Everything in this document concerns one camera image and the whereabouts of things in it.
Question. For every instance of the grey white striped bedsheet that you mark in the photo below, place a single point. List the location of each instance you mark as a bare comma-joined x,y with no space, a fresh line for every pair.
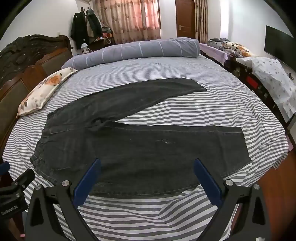
185,109

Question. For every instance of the black flat television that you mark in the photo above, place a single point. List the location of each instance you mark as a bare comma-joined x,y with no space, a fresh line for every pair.
279,44

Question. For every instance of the carved dark wooden headboard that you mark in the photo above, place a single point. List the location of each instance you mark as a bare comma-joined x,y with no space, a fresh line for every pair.
23,53

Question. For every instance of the rolled grey checked duvet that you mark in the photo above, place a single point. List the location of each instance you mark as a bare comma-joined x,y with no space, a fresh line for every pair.
138,49

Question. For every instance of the floral pillow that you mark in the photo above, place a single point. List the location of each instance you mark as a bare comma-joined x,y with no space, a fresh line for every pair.
46,85

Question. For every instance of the pink patterned curtain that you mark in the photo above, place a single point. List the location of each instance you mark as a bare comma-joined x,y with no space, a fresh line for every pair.
127,18

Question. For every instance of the light purple sheet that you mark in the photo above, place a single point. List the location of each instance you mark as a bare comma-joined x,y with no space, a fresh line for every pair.
212,52

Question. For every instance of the black hanging coat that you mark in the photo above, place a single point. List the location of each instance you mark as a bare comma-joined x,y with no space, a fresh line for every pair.
77,27

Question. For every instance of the floral folded blanket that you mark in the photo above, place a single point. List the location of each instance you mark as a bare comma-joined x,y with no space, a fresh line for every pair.
233,47

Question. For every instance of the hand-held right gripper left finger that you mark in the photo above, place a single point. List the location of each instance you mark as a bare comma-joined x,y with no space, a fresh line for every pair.
89,178

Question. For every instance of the brown patterned curtain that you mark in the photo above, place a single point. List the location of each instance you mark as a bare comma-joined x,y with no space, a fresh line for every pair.
200,18

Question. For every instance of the brown wooden door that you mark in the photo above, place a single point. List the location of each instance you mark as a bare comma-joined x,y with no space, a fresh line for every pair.
185,18

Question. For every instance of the dark grey denim pants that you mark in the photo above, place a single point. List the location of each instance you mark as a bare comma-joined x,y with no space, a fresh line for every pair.
138,150

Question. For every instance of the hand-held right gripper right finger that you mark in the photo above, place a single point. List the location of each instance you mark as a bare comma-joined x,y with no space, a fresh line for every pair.
208,180

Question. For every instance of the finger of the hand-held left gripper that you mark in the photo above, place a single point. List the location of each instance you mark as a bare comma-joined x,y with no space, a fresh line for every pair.
23,179
4,169

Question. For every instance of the white dotted pillow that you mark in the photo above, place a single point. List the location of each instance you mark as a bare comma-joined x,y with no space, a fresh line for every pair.
275,78

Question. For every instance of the cluttered bedside table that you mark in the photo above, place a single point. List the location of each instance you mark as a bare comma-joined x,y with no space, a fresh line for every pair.
104,41

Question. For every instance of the grey hanging jacket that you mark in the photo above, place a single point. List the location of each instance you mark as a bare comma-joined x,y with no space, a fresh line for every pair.
93,25

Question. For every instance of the small white lighthouse ornament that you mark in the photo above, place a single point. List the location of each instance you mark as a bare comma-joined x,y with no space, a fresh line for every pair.
84,49

